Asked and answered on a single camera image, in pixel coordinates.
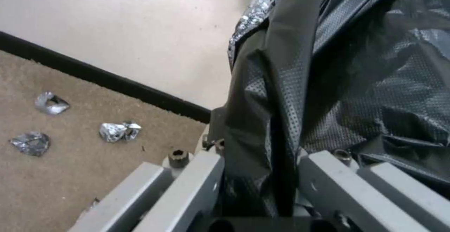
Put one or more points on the black plastic trash bag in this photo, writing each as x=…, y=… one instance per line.
x=316, y=84

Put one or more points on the black baseboard strip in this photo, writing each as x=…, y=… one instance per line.
x=105, y=77

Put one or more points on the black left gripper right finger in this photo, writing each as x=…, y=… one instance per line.
x=351, y=189

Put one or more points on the crumpled silver foil scrap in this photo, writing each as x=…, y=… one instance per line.
x=31, y=144
x=114, y=133
x=49, y=105

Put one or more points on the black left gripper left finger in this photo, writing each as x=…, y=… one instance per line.
x=182, y=189

